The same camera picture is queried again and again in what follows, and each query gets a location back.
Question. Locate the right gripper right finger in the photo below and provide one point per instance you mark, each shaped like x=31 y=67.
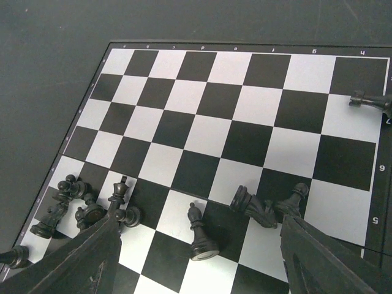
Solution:
x=317 y=263

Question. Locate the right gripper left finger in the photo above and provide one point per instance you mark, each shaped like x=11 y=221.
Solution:
x=86 y=264

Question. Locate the black pawn by knight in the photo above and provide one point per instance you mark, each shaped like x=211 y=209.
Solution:
x=291 y=205

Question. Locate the black piece cluster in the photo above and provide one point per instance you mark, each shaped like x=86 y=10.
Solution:
x=71 y=189

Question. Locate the black rook in corner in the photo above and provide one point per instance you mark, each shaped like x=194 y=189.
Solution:
x=16 y=258

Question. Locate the black knight lying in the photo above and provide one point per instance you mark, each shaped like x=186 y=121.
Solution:
x=250 y=205

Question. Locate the black king lying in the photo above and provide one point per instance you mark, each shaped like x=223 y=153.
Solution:
x=117 y=198

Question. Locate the black bishop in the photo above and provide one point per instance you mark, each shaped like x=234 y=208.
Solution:
x=202 y=247

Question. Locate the black and white chessboard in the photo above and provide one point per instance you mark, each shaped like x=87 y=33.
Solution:
x=191 y=122

